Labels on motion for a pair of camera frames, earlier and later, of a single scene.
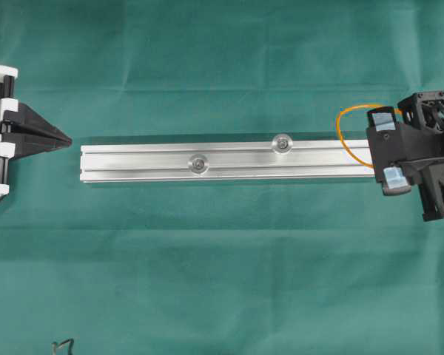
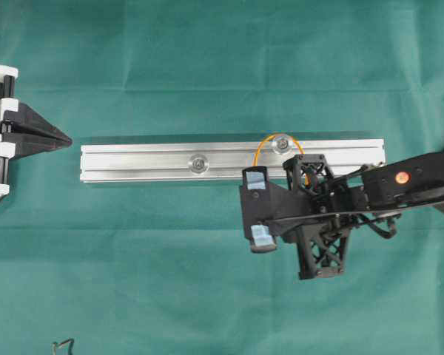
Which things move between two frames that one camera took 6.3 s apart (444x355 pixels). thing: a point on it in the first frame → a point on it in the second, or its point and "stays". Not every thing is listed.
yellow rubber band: x=368 y=106 → x=263 y=139
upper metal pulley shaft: x=282 y=143 stays
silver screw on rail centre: x=198 y=163 stays
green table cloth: x=259 y=266 stays
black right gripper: x=434 y=160 → x=335 y=205
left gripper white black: x=3 y=109 stays
